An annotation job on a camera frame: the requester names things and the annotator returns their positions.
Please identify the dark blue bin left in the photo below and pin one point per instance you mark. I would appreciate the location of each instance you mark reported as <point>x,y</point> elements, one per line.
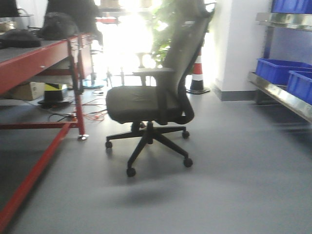
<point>277,71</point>

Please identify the dark blue bin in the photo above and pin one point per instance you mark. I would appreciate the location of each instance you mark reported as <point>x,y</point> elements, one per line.
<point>277,71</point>
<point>300,85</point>

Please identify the dark blue bin right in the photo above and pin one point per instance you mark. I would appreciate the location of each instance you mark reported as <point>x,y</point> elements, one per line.
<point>300,85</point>

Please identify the black office chair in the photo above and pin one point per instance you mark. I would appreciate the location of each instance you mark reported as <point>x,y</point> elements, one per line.
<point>164,108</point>

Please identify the red white traffic cone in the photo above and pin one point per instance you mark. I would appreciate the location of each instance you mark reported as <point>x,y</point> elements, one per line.
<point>197,82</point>

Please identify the green potted plant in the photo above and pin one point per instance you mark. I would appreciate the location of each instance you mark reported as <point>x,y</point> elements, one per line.
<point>164,20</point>

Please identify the steel shelf rack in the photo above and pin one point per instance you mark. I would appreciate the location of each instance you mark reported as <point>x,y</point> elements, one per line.
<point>279,93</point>

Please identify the cardboard box under bench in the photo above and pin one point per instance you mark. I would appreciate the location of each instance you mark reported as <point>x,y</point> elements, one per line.
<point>28,91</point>

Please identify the black bag on bench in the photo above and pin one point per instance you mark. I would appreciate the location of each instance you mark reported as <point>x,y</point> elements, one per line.
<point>57,26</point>

